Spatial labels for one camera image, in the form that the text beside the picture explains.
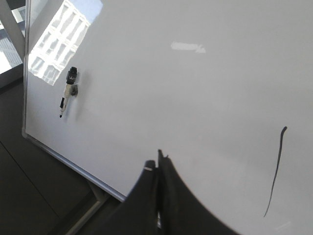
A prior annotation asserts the black and white marker pen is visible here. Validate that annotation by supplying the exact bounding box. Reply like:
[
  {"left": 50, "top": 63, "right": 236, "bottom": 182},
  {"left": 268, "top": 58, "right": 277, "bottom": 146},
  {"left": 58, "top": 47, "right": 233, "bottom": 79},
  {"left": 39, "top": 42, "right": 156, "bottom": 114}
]
[{"left": 59, "top": 67, "right": 78, "bottom": 118}]

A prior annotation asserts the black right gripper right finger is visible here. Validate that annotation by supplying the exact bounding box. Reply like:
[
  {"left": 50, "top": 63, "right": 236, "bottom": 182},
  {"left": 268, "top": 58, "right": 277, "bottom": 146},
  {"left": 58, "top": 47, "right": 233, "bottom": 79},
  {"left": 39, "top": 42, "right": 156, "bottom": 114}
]
[{"left": 158, "top": 149, "right": 237, "bottom": 235}]

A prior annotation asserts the white whiteboard with aluminium frame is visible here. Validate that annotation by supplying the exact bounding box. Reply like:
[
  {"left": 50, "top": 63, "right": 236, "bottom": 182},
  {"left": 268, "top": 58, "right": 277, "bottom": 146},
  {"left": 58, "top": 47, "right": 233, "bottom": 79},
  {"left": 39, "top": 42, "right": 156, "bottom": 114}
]
[{"left": 23, "top": 0, "right": 313, "bottom": 235}]

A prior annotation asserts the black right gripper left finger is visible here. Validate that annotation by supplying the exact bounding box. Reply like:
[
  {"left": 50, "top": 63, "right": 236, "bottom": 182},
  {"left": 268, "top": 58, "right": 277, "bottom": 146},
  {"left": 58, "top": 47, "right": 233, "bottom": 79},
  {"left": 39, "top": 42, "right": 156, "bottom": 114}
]
[{"left": 92, "top": 160, "right": 158, "bottom": 235}]

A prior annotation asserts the grey whiteboard stand leg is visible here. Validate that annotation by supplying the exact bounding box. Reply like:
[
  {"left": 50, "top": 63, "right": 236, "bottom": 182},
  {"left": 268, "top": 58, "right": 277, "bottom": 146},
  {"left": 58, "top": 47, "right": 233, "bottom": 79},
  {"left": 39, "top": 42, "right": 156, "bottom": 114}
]
[{"left": 65, "top": 181, "right": 110, "bottom": 235}]

